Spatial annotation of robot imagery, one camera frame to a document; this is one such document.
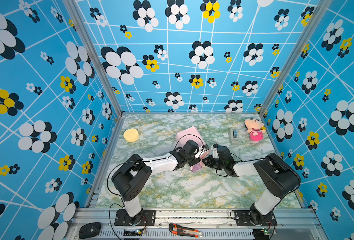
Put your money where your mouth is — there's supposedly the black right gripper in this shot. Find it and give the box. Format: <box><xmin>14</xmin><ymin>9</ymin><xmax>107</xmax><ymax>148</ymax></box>
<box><xmin>201</xmin><ymin>155</ymin><xmax>226</xmax><ymax>171</ymax></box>

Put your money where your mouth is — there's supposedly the purple wrapping paper sheet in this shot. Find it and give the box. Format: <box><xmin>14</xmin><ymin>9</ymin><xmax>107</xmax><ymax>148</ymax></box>
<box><xmin>176</xmin><ymin>126</ymin><xmax>207</xmax><ymax>172</ymax></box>

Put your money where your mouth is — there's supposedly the small grey white device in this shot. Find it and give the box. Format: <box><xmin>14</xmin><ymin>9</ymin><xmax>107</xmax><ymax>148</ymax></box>
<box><xmin>229</xmin><ymin>128</ymin><xmax>240</xmax><ymax>145</ymax></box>

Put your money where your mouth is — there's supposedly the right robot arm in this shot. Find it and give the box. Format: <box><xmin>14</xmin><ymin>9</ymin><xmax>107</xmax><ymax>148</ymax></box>
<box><xmin>203</xmin><ymin>145</ymin><xmax>301</xmax><ymax>226</ymax></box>

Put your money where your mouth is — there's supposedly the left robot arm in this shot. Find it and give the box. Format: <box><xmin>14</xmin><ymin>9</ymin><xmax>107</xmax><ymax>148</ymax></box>
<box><xmin>111</xmin><ymin>140</ymin><xmax>209</xmax><ymax>226</ymax></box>

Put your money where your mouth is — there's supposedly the pink plush doll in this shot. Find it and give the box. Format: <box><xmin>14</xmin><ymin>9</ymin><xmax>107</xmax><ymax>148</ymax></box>
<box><xmin>244</xmin><ymin>118</ymin><xmax>266</xmax><ymax>142</ymax></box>

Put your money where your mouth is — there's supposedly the yellow round sponge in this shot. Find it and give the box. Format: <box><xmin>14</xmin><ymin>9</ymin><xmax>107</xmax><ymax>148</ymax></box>
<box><xmin>123</xmin><ymin>129</ymin><xmax>140</xmax><ymax>143</ymax></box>

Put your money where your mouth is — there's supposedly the orange black utility knife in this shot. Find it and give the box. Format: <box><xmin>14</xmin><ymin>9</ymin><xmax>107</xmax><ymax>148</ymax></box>
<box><xmin>169</xmin><ymin>223</ymin><xmax>203</xmax><ymax>238</ymax></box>

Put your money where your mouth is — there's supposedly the right small circuit board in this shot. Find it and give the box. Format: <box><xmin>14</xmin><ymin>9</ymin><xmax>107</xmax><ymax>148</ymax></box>
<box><xmin>253</xmin><ymin>229</ymin><xmax>272</xmax><ymax>240</ymax></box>

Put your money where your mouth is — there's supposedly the small circuit board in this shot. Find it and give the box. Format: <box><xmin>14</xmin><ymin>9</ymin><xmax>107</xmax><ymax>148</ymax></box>
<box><xmin>123</xmin><ymin>230</ymin><xmax>146</xmax><ymax>237</ymax></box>
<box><xmin>253</xmin><ymin>229</ymin><xmax>272</xmax><ymax>240</ymax></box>

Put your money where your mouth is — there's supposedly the left small circuit board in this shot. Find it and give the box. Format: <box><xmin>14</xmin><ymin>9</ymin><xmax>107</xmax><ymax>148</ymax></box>
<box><xmin>123</xmin><ymin>230</ymin><xmax>146</xmax><ymax>237</ymax></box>

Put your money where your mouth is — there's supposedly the black computer mouse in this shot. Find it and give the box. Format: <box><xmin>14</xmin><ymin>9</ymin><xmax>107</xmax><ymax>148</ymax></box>
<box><xmin>78</xmin><ymin>222</ymin><xmax>102</xmax><ymax>240</ymax></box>

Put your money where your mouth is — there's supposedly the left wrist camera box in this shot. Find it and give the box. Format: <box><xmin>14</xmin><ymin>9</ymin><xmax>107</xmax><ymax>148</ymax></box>
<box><xmin>195</xmin><ymin>145</ymin><xmax>210</xmax><ymax>160</ymax></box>

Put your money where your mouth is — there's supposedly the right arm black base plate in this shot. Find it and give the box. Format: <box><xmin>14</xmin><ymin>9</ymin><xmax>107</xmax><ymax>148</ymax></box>
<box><xmin>231</xmin><ymin>210</ymin><xmax>278</xmax><ymax>227</ymax></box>

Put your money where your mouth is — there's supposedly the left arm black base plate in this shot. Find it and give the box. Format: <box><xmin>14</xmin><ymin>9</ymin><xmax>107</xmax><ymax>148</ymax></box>
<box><xmin>114</xmin><ymin>209</ymin><xmax>156</xmax><ymax>226</ymax></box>

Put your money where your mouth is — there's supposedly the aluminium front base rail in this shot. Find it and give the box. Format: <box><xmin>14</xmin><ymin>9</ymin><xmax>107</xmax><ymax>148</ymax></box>
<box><xmin>66</xmin><ymin>208</ymin><xmax>327</xmax><ymax>240</ymax></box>

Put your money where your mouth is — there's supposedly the aluminium frame post right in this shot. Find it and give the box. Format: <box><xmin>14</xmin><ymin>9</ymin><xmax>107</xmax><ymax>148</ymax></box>
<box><xmin>259</xmin><ymin>0</ymin><xmax>333</xmax><ymax>118</ymax></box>

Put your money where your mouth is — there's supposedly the aluminium frame post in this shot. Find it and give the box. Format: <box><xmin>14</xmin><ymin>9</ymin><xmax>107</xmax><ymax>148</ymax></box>
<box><xmin>63</xmin><ymin>0</ymin><xmax>123</xmax><ymax>119</ymax></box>
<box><xmin>259</xmin><ymin>0</ymin><xmax>333</xmax><ymax>118</ymax></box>

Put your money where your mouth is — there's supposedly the aluminium frame post left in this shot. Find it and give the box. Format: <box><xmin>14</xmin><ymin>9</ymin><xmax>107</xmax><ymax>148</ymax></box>
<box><xmin>63</xmin><ymin>0</ymin><xmax>123</xmax><ymax>119</ymax></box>

